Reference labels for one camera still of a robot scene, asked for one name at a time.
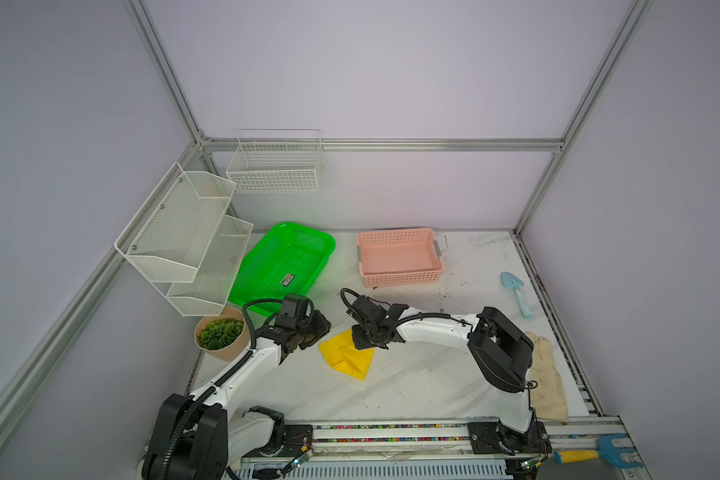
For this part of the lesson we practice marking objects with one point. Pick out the potted green succulent plant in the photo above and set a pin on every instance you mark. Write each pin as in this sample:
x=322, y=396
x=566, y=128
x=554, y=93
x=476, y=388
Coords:
x=224, y=337

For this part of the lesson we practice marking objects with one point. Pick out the white wire wall basket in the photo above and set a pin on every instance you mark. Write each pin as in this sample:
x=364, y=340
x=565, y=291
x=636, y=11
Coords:
x=277, y=161

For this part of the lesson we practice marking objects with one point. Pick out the small black item in basket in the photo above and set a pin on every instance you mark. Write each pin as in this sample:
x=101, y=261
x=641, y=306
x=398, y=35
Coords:
x=287, y=280

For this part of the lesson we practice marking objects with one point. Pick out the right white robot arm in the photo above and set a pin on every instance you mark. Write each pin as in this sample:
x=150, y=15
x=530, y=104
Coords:
x=501, y=351

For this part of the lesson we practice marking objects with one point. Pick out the white mesh two-tier shelf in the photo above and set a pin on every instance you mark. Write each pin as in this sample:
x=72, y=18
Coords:
x=186, y=242

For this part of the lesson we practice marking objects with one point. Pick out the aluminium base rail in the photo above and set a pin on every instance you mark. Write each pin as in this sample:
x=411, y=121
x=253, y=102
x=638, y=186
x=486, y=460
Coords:
x=436, y=449

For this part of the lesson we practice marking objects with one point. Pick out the light blue garden trowel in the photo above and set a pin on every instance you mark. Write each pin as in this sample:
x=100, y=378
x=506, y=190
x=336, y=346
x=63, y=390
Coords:
x=513, y=283

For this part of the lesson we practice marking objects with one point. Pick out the right beige work glove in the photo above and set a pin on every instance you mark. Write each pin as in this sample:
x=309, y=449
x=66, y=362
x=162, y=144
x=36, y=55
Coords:
x=548, y=398

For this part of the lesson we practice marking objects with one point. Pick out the pink plastic basket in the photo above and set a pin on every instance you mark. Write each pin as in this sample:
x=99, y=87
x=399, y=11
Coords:
x=399, y=257

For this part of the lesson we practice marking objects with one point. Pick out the yellow paper napkin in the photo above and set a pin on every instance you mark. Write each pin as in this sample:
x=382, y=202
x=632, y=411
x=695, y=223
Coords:
x=341, y=354

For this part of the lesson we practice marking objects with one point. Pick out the green plastic basket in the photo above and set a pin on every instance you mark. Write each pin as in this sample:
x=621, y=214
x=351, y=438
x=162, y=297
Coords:
x=286, y=248

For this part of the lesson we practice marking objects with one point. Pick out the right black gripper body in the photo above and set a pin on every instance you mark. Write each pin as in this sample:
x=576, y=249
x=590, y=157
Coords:
x=364, y=336

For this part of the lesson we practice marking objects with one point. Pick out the blue yellow garden fork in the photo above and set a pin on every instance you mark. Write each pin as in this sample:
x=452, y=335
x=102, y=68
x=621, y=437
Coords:
x=616, y=456

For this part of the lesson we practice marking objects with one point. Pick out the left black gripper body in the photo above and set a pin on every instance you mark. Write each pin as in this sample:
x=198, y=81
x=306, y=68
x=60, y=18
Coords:
x=311, y=330

